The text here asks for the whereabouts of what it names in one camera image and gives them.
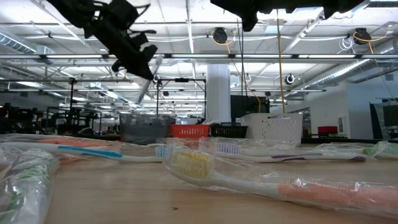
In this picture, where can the blue toothbrush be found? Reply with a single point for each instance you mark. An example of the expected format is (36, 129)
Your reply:
(90, 153)

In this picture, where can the purple toothbrush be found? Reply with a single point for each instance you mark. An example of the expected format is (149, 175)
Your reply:
(228, 148)

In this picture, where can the grey translucent plastic bin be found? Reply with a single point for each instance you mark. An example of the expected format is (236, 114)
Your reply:
(143, 129)

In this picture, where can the long ceiling light strip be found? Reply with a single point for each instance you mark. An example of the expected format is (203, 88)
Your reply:
(280, 56)

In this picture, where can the dark workstation rig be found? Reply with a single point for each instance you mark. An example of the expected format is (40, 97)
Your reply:
(18, 121)
(74, 121)

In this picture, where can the orange perforated plastic basket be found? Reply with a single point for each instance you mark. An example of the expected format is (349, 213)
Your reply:
(189, 130)

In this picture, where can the white building column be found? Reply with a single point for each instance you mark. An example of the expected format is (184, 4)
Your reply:
(217, 93)

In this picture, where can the orange folded cloth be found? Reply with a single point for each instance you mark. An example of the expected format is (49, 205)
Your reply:
(77, 143)

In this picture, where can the black monitor panel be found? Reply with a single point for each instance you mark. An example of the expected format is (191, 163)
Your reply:
(248, 107)

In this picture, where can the black perforated plastic basket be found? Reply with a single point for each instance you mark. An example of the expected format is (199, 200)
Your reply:
(228, 131)

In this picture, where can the white perforated plastic basket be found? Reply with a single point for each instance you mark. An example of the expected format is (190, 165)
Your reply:
(273, 129)

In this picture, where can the red box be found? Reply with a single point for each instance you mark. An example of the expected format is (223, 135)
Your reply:
(327, 129)

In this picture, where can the black screen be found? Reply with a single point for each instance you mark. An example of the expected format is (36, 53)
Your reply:
(390, 115)

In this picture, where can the black background frame rig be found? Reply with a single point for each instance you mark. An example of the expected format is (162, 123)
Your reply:
(182, 80)

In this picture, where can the silver ventilation duct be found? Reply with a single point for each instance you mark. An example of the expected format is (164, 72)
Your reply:
(348, 73)
(18, 43)

